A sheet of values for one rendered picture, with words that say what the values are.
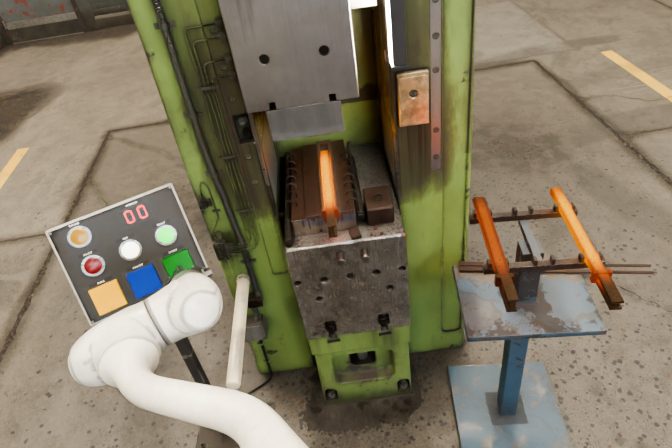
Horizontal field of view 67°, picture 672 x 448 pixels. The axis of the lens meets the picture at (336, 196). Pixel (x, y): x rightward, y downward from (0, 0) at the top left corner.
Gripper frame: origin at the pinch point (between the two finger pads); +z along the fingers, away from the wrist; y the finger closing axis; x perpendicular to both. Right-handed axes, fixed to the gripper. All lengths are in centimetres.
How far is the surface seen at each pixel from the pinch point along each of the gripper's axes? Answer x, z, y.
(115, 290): 0.8, 12.5, -17.3
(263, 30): 49, -16, 39
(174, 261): 1.5, 12.5, -0.5
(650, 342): -115, 16, 162
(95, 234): 16.8, 13.3, -15.9
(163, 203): 17.7, 13.3, 3.1
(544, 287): -51, -11, 98
